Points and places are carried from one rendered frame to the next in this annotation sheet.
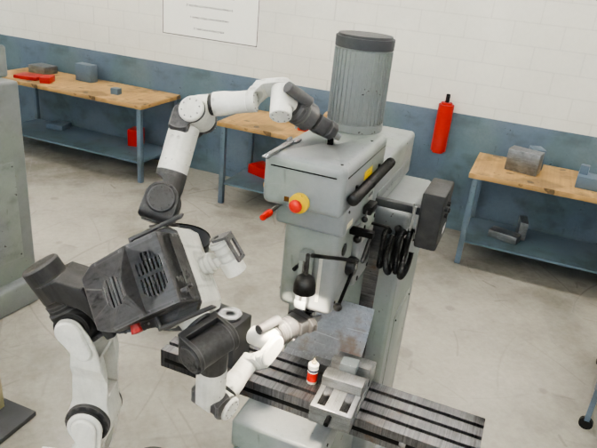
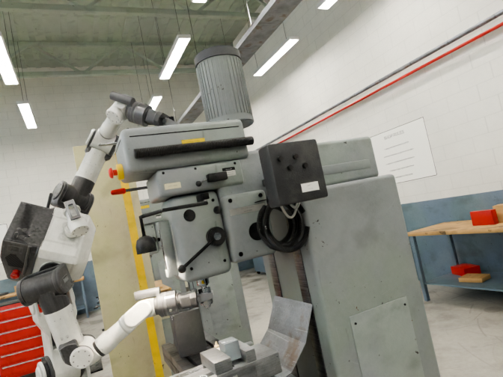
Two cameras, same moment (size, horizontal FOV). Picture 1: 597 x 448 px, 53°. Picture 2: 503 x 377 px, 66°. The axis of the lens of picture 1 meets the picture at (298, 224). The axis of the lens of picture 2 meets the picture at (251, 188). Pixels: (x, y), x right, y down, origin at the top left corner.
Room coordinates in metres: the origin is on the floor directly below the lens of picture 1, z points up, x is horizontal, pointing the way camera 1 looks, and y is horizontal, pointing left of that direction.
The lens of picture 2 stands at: (0.95, -1.33, 1.51)
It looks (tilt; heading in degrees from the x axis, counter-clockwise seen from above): 4 degrees up; 45
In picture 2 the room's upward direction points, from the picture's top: 12 degrees counter-clockwise
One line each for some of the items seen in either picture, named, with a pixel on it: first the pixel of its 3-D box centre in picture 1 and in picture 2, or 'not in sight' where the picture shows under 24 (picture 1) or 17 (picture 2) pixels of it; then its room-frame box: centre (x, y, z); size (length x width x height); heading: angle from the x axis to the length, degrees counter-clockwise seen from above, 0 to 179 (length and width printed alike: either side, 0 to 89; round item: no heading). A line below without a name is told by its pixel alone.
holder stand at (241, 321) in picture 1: (218, 331); (186, 326); (1.96, 0.27, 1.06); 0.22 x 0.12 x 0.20; 63
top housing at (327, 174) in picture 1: (329, 165); (181, 151); (1.86, -0.08, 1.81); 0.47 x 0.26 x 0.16; 160
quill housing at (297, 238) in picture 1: (317, 259); (194, 235); (1.85, -0.08, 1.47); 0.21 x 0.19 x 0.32; 70
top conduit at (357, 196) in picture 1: (372, 179); (197, 146); (1.83, -0.22, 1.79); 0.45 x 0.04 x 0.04; 160
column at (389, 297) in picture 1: (347, 335); (355, 359); (2.43, -0.29, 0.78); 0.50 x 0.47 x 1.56; 160
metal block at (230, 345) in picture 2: (348, 368); (229, 348); (1.79, -0.24, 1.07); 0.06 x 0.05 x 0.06; 71
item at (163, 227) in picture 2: (304, 279); (167, 248); (1.75, -0.04, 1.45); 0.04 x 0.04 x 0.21; 70
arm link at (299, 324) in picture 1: (293, 325); (182, 301); (1.78, -0.02, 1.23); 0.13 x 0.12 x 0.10; 51
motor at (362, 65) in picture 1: (359, 82); (224, 90); (2.08, -0.16, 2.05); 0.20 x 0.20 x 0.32
